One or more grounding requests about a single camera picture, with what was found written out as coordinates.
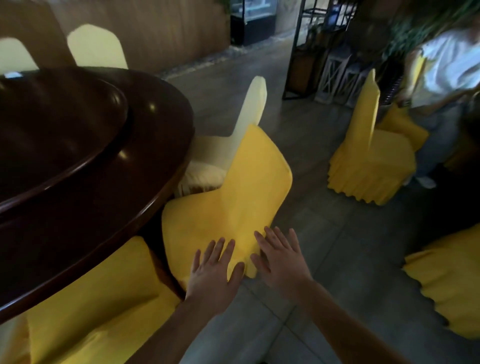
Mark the person's left hand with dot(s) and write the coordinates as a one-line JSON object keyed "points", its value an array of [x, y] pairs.
{"points": [[212, 283]]}

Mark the person's right hand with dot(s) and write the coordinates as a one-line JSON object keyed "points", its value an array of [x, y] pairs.
{"points": [[285, 266]]}

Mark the person's right thumb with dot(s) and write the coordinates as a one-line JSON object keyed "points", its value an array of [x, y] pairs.
{"points": [[258, 263]]}

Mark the person's left thumb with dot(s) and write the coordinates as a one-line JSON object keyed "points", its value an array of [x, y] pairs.
{"points": [[237, 273]]}

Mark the person's left middle finger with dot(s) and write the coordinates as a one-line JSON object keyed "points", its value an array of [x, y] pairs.
{"points": [[217, 250]]}

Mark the person's left little finger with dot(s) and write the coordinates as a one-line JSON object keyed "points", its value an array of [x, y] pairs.
{"points": [[196, 260]]}

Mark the person's right middle finger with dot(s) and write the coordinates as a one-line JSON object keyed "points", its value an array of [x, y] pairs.
{"points": [[273, 238]]}

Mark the person's right little finger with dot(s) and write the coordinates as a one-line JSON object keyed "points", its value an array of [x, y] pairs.
{"points": [[294, 240]]}

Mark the person's left forearm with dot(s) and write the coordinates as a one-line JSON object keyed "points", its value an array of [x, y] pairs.
{"points": [[170, 333]]}

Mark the person's right forearm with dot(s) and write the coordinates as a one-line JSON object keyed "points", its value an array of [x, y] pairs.
{"points": [[337, 326]]}

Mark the yellow covered chair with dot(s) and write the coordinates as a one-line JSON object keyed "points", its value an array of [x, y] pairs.
{"points": [[450, 277], [403, 125], [232, 198], [375, 161], [101, 311]]}

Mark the pale cream covered chair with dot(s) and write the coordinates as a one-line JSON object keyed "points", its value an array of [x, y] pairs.
{"points": [[96, 47], [15, 56], [221, 146], [11, 343]]}

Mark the white wooden lantern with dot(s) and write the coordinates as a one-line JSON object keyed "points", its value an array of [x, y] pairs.
{"points": [[333, 77]]}

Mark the black metal shelf rack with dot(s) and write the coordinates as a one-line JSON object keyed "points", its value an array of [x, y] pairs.
{"points": [[311, 48]]}

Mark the dark wooden turntable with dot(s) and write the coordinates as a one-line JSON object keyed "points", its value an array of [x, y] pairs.
{"points": [[48, 127]]}

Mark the glass display cabinet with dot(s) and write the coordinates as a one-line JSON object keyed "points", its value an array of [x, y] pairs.
{"points": [[253, 22]]}

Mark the green leafy plant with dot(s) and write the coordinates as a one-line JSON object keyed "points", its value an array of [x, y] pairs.
{"points": [[408, 30]]}

